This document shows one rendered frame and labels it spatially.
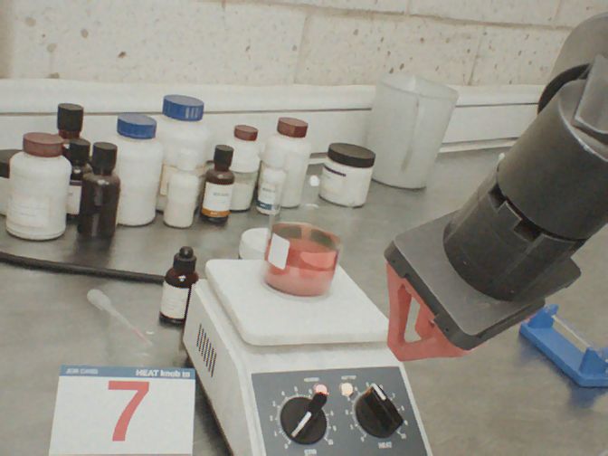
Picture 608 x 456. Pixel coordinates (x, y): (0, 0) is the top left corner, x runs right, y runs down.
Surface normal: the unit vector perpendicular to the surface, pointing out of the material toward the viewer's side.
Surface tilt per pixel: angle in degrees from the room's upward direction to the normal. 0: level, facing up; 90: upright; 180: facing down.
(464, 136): 90
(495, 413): 0
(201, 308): 90
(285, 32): 90
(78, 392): 40
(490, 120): 90
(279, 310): 0
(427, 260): 30
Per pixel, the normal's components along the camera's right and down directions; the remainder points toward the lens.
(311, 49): 0.67, 0.38
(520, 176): -0.87, 0.07
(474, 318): 0.36, -0.60
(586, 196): -0.21, 0.70
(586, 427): 0.19, -0.92
